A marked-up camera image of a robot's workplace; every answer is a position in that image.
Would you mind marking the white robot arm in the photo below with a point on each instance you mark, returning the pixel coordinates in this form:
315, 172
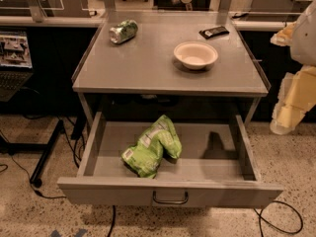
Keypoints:
303, 46

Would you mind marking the black snack bar wrapper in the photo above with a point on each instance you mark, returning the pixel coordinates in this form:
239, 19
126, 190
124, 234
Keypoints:
214, 32

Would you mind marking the grey open drawer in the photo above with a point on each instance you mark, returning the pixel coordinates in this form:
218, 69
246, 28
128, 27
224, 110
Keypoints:
216, 168

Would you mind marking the white paper bowl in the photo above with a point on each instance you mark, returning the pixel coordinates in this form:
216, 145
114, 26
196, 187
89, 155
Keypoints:
195, 55

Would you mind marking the laptop with lit screen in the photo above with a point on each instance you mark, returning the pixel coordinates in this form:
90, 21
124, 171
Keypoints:
16, 66

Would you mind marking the black drawer handle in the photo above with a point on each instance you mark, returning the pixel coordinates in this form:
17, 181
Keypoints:
171, 199

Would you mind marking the green soda can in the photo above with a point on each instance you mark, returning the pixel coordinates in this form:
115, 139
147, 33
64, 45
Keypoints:
123, 32

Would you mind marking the grey counter cabinet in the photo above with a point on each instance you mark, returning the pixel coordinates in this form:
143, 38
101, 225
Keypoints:
146, 64

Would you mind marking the black stand leg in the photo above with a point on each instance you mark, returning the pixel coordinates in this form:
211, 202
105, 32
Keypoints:
44, 149

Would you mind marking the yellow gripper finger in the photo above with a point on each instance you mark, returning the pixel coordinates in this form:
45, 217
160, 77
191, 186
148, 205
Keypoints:
296, 97
284, 36

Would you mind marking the green rice chip bag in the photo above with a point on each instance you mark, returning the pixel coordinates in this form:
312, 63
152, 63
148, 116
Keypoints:
145, 156

